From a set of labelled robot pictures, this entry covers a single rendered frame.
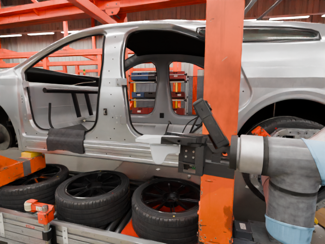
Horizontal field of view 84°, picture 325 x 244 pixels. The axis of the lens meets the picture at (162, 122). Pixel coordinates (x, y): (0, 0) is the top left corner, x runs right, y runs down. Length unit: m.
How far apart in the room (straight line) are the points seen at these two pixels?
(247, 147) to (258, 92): 1.09
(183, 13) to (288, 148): 11.06
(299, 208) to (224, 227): 0.73
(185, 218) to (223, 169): 1.04
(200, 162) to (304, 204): 0.18
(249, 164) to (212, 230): 0.79
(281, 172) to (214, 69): 0.62
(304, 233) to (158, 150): 0.29
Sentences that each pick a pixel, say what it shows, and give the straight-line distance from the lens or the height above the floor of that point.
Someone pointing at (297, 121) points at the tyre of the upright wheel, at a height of 1.16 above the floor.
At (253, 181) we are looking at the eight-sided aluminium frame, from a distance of 1.46.
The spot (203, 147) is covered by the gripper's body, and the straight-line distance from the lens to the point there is 0.38.
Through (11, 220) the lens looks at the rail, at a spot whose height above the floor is 0.34.
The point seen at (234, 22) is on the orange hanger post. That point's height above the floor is 1.65.
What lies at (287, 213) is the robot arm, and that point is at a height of 1.13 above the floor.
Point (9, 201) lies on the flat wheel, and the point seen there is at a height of 0.40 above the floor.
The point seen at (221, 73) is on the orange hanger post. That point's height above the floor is 1.43.
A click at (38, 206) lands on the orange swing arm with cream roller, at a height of 0.49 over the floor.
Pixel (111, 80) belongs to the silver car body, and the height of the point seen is 1.46.
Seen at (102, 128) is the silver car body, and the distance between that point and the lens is 1.76.
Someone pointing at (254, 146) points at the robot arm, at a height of 1.24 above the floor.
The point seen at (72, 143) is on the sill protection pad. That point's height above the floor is 0.88.
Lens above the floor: 1.33
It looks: 8 degrees down
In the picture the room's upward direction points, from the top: straight up
